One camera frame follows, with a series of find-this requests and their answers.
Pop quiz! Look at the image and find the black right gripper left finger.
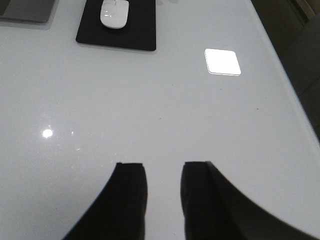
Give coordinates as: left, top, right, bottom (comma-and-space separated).
64, 162, 148, 240

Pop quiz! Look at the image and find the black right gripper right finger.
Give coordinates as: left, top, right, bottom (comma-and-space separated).
180, 161, 313, 240

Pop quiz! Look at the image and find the black mouse pad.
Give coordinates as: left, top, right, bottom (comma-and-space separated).
75, 0, 156, 51

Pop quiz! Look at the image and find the white computer mouse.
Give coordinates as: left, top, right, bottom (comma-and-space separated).
100, 0, 129, 29

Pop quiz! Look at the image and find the olive beige sofa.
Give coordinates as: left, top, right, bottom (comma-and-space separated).
252, 0, 320, 135

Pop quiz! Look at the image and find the grey laptop black screen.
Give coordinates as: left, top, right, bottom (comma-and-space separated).
0, 0, 56, 23

